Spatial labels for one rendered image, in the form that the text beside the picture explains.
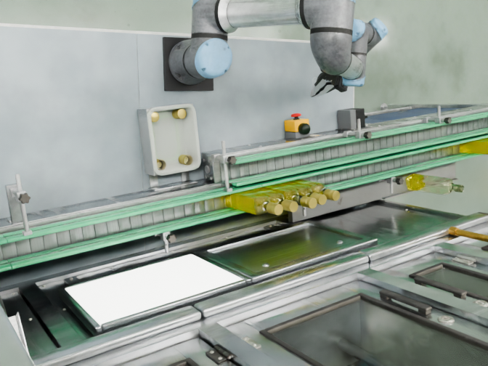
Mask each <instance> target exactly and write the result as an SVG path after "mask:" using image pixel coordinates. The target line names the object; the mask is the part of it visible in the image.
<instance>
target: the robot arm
mask: <svg viewBox="0 0 488 366"><path fill-rule="evenodd" d="M355 3H356V1H355V0H193V3H192V30H191V39H189V40H184V41H180V42H179V43H178V44H176V45H175V46H174V47H173V49H172V50H171V52H170V55H169V59H168V64H169V68H170V71H171V73H172V75H173V76H174V78H175V79H176V80H178V81H179V82H181V83H183V84H187V85H193V84H198V83H200V82H202V81H204V80H205V79H206V78H216V77H219V76H221V75H223V74H225V73H226V72H227V71H228V70H229V67H230V65H231V64H232V50H231V49H230V47H229V45H228V43H227V40H228V33H234V32H235V31H236V30H237V29H238V28H248V27H262V26H276V25H303V26H304V27H305V29H307V30H310V46H311V50H312V54H313V56H314V59H315V61H316V63H317V64H318V66H319V67H320V70H321V71H322V73H321V74H319V76H318V77H314V78H313V80H312V90H311V94H310V96H311V97H317V96H320V95H323V94H325V93H328V92H331V91H332V90H334V89H337V90H338V91H339V92H346V91H347V89H348V86H363V85H364V83H365V69H366V59H367V53H368V52H369V51H370V50H371V49H372V48H373V47H374V46H376V45H377V44H378V43H379V42H380V41H382V40H383V38H384V37H385V36H386V35H387V33H388V29H387V27H386V26H385V25H384V24H383V23H382V22H381V21H380V20H379V19H378V18H376V17H375V18H373V19H372V20H371V21H369V23H365V22H363V21H362V20H358V19H354V6H355ZM325 80H326V82H325Z"/></svg>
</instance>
